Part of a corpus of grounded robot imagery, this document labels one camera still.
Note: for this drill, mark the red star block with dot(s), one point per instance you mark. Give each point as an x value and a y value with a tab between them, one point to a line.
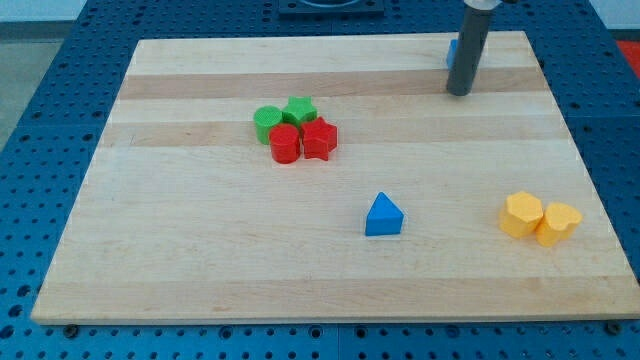
319	139

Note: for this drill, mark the red cylinder block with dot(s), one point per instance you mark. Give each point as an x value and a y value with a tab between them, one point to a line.
284	143

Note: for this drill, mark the green star block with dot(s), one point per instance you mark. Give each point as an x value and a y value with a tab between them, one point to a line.
299	110

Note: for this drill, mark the blue triangle block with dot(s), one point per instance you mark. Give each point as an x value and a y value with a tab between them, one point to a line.
384	217

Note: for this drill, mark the green cylinder block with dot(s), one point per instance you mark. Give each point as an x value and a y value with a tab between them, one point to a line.
265	118

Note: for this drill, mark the wooden board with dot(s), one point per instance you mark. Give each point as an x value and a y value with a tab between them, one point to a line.
184	217

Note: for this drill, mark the blue cube block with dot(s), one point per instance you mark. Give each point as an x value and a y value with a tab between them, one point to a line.
450	58

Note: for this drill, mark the yellow hexagon block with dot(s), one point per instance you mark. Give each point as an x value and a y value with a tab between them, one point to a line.
520	214

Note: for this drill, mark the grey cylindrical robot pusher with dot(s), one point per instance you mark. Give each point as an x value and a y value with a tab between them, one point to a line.
469	45

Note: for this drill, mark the yellow heart block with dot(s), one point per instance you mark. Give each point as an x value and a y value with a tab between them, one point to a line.
558	223

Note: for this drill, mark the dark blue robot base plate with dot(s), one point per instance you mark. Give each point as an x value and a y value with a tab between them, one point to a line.
292	8

